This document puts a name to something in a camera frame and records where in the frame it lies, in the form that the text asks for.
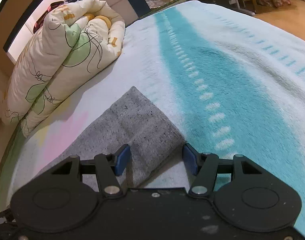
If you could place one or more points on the grey pants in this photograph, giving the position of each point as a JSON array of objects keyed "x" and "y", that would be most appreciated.
[{"x": 132, "y": 132}]

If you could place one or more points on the dark blue panel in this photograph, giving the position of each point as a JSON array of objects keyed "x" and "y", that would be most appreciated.
[{"x": 138, "y": 8}]

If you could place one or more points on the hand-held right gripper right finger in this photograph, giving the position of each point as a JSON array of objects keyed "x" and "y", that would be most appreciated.
[{"x": 190, "y": 160}]

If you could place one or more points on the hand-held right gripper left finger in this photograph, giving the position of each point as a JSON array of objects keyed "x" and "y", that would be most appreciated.
[{"x": 122, "y": 160}]

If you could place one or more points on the dark red object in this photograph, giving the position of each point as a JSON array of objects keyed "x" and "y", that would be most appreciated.
[{"x": 46, "y": 15}]

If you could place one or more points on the pastel fleece blanket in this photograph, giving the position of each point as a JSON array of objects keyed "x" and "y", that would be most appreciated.
[{"x": 230, "y": 80}]

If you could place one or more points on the folded floral quilt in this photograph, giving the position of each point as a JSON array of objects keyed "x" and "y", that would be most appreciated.
[{"x": 62, "y": 60}]

